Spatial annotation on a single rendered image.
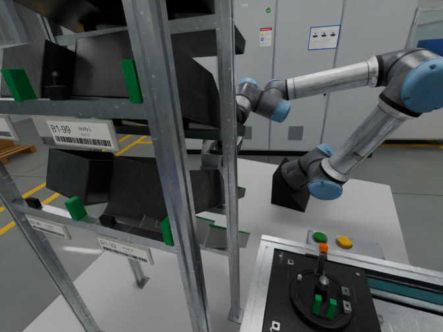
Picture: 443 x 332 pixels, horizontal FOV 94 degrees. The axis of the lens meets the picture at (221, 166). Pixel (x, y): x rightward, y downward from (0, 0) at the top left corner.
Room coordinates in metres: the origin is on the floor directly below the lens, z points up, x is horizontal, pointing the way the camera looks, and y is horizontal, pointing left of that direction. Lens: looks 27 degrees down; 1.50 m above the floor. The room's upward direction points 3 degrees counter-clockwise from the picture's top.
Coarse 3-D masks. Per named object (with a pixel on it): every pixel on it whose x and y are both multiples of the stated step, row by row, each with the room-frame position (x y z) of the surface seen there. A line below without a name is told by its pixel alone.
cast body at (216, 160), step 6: (210, 150) 0.47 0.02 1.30; (216, 150) 0.47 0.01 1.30; (204, 156) 0.46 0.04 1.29; (210, 156) 0.46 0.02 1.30; (216, 156) 0.45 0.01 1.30; (222, 156) 0.47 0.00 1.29; (204, 162) 0.45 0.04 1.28; (210, 162) 0.45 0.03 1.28; (216, 162) 0.45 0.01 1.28; (204, 168) 0.44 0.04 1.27; (210, 168) 0.44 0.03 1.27; (216, 168) 0.43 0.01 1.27; (222, 168) 0.47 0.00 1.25; (222, 174) 0.47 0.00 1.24
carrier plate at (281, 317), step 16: (288, 256) 0.42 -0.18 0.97; (304, 256) 0.42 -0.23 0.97; (272, 272) 0.38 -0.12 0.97; (288, 272) 0.37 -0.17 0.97; (336, 272) 0.37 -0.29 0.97; (352, 272) 0.36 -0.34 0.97; (272, 288) 0.33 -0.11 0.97; (288, 288) 0.33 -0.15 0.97; (352, 288) 0.32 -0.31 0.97; (368, 288) 0.32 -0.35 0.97; (272, 304) 0.29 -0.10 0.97; (288, 304) 0.29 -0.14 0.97; (368, 304) 0.28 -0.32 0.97; (272, 320) 0.26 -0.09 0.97; (288, 320) 0.26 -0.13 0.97; (352, 320) 0.25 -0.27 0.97; (368, 320) 0.25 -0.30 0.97
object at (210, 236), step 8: (200, 224) 0.48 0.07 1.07; (208, 224) 0.51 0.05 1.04; (200, 232) 0.45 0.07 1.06; (208, 232) 0.30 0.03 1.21; (216, 232) 0.32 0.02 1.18; (224, 232) 0.35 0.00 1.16; (240, 232) 0.42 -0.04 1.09; (200, 240) 0.32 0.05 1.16; (208, 240) 0.30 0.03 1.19; (216, 240) 0.32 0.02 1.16; (224, 240) 0.35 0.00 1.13; (240, 240) 0.42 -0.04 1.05
